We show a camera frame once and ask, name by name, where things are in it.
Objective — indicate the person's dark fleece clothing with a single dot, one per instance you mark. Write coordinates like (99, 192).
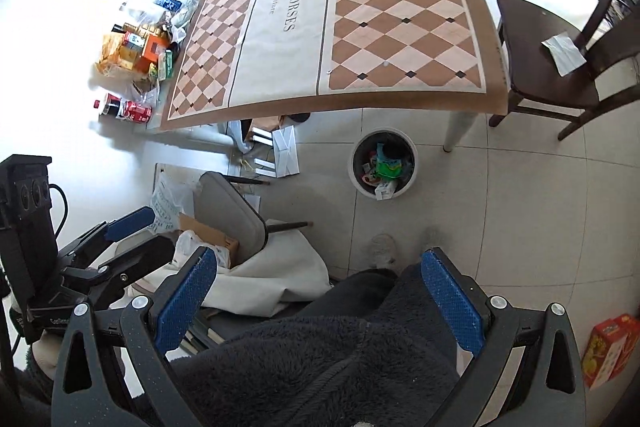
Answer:
(310, 357)

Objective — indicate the brown cardboard box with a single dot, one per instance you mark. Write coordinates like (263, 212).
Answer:
(212, 234)

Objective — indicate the white table leg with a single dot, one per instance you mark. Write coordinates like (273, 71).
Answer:
(237, 134)
(457, 129)

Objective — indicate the white printed plastic bag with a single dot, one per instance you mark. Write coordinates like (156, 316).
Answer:
(170, 207)

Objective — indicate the white small carton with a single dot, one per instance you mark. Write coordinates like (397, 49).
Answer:
(386, 191)

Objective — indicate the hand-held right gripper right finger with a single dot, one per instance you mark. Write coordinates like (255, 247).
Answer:
(450, 302)

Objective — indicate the grey padded chair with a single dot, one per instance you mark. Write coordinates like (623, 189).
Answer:
(235, 212)

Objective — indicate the white paper sheet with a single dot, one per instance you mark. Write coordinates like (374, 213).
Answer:
(565, 52)

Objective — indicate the white cloth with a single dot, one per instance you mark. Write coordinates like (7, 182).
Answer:
(280, 267)

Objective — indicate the pile of snack packets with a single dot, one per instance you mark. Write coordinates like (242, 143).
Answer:
(140, 49)

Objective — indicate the grey slipper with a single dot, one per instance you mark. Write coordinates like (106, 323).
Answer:
(384, 251)

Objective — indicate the dark wooden chair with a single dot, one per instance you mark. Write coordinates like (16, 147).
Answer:
(530, 57)

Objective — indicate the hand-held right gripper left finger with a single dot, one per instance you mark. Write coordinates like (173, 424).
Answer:
(185, 297)

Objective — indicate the green snack packet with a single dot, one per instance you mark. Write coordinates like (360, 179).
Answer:
(389, 164)

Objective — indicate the red soda can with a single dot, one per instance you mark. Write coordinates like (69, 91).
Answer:
(137, 111)

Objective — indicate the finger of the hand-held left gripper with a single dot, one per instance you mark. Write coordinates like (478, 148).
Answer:
(135, 262)
(130, 222)

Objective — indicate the white round trash bin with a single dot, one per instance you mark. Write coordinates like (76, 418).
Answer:
(356, 179)

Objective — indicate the checkered tablecloth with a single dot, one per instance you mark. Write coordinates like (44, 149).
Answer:
(350, 7)

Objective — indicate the white folded carton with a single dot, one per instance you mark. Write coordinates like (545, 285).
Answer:
(286, 152)

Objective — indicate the red yellow printed box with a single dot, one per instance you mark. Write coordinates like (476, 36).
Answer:
(607, 352)

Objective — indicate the person's left forearm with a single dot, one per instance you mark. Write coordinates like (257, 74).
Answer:
(20, 399)

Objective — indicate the cola bottle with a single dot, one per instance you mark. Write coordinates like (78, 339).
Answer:
(111, 105)

